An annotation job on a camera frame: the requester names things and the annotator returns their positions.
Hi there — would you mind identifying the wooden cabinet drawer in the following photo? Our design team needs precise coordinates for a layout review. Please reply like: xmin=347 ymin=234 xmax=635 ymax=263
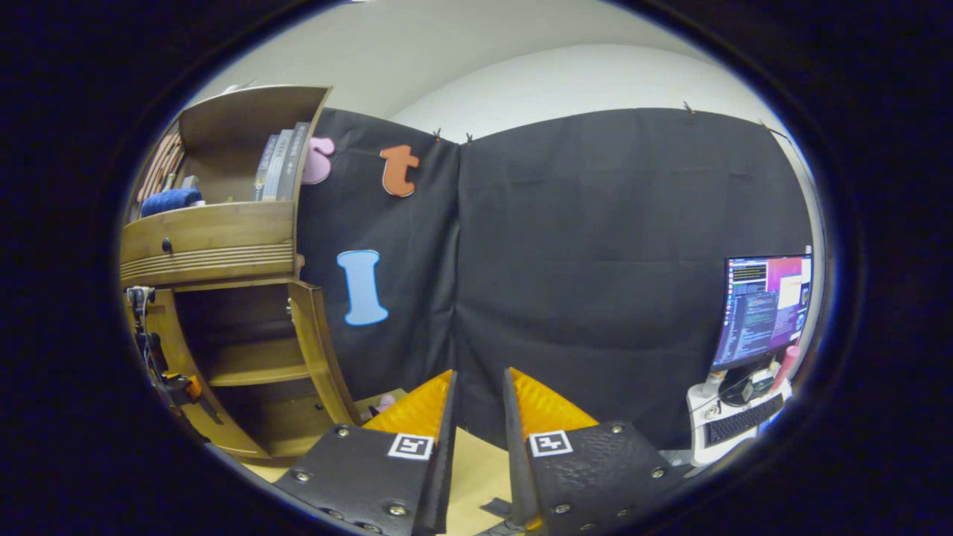
xmin=119 ymin=200 xmax=299 ymax=290

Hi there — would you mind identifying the wooden inner cabinet shelf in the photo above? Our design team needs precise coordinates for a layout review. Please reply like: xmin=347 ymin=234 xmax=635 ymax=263
xmin=208 ymin=339 xmax=312 ymax=388

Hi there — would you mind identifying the wooden double-door shoe cabinet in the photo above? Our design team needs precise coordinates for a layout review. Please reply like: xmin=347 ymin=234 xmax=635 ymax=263
xmin=119 ymin=84 xmax=366 ymax=461

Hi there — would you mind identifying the pink bottle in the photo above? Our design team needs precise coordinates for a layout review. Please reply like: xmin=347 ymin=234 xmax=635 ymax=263
xmin=774 ymin=345 xmax=801 ymax=392

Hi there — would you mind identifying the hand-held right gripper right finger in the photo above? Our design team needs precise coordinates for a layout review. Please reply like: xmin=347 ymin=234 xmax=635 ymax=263
xmin=503 ymin=367 xmax=682 ymax=533

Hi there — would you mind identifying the blue folded towel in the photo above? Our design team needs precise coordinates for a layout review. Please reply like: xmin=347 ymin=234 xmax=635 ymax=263
xmin=140 ymin=188 xmax=203 ymax=218

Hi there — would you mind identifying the computer monitor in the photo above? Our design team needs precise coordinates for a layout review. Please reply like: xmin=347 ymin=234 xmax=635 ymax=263
xmin=711 ymin=255 xmax=814 ymax=406

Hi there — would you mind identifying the dark blue book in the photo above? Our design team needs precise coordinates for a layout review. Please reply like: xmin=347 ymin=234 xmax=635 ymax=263
xmin=253 ymin=134 xmax=280 ymax=202

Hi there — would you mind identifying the grey book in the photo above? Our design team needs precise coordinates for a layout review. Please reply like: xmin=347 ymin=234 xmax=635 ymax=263
xmin=264 ymin=128 xmax=295 ymax=202

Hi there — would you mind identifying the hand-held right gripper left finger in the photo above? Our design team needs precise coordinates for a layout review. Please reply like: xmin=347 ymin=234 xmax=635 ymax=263
xmin=274 ymin=370 xmax=457 ymax=535

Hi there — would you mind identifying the black keyboard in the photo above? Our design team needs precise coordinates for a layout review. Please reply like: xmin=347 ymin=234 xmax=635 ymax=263
xmin=704 ymin=393 xmax=785 ymax=447

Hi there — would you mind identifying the black backdrop cloth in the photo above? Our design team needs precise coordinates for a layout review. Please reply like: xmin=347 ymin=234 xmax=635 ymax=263
xmin=294 ymin=108 xmax=814 ymax=451

